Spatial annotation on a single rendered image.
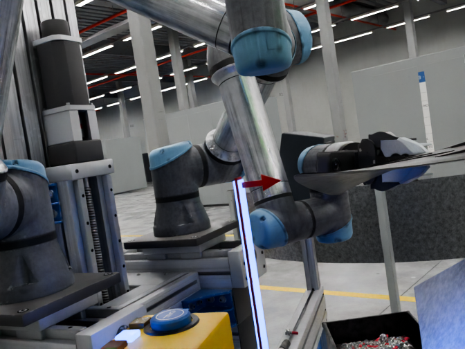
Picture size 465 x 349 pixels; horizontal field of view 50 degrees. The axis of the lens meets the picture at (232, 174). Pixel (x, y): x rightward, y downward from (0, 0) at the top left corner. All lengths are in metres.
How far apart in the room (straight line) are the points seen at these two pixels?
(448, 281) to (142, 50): 7.08
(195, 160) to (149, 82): 6.24
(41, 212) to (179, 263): 0.48
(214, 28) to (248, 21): 0.15
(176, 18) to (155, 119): 6.67
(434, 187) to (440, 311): 1.91
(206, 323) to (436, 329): 0.32
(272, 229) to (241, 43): 0.38
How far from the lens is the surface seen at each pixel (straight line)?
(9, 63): 0.80
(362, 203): 2.62
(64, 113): 1.15
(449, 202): 2.61
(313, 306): 1.17
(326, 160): 0.80
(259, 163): 0.93
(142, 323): 0.52
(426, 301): 0.73
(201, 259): 1.25
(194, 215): 1.27
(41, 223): 0.91
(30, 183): 0.90
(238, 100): 0.96
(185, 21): 0.79
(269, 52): 0.63
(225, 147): 1.28
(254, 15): 0.63
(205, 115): 11.05
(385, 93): 7.24
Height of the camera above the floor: 1.23
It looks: 3 degrees down
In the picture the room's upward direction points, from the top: 9 degrees counter-clockwise
